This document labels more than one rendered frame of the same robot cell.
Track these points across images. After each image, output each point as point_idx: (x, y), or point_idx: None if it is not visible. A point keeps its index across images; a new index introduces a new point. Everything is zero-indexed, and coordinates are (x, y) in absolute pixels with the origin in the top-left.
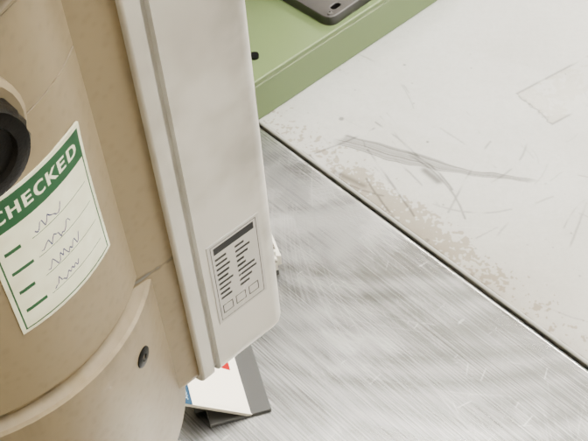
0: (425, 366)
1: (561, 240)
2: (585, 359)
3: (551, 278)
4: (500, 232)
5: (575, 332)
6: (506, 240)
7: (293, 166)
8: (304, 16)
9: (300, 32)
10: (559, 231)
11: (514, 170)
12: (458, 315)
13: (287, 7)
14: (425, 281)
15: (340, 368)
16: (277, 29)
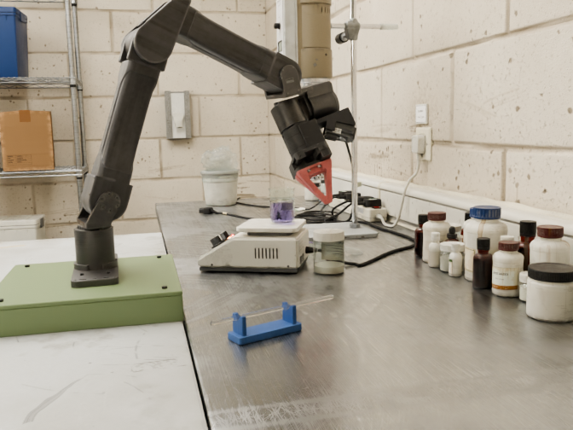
0: (202, 247)
1: (130, 252)
2: (163, 244)
3: (146, 250)
4: (142, 255)
5: (158, 246)
6: (144, 254)
7: (178, 270)
8: (119, 261)
9: (130, 258)
10: (127, 253)
11: None
12: (180, 250)
13: (120, 264)
14: (178, 253)
15: None
16: (136, 260)
